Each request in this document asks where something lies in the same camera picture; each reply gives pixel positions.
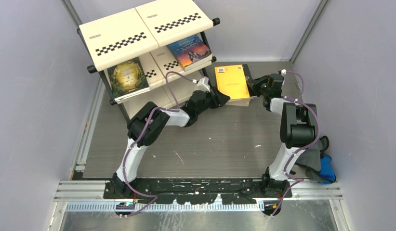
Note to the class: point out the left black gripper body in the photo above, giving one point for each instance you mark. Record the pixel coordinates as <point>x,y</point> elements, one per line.
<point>209,103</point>

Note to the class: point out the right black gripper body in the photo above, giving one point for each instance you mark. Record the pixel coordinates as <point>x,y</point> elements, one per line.
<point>260,86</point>

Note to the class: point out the yellow book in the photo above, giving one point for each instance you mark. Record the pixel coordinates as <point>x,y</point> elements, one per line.
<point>231,81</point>

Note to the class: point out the blue Jane Eyre book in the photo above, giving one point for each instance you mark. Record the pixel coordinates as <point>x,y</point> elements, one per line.
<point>190,52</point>

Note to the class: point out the cream three-tier shelf rack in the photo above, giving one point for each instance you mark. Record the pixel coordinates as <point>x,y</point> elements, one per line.
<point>144,32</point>

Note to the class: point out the green gold cover book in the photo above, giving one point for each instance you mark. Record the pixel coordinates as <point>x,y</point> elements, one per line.
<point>127,79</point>

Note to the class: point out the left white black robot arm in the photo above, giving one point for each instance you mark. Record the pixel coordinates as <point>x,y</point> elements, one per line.
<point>147,124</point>

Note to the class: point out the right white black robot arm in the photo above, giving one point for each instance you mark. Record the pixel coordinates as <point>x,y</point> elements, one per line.
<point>299,129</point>

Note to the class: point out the black Moon Sixpence book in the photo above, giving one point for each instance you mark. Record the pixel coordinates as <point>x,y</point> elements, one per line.
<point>247,73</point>

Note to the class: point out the grey cloth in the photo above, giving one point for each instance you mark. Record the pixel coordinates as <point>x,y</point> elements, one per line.
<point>310,160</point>

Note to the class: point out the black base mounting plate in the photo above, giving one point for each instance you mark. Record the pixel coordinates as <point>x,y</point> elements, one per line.
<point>233,191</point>

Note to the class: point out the blue cloth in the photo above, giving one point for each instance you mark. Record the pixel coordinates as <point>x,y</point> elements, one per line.
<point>326,173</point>

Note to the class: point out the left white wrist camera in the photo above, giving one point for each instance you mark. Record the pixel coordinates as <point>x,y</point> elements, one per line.
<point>202,84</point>

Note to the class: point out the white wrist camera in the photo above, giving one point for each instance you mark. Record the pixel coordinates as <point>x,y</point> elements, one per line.
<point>202,84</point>
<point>282,72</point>

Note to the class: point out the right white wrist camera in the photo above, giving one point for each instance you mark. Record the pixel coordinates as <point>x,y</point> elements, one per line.
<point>282,72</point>

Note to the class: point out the aluminium rail frame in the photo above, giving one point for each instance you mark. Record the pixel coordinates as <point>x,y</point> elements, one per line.
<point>197,205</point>

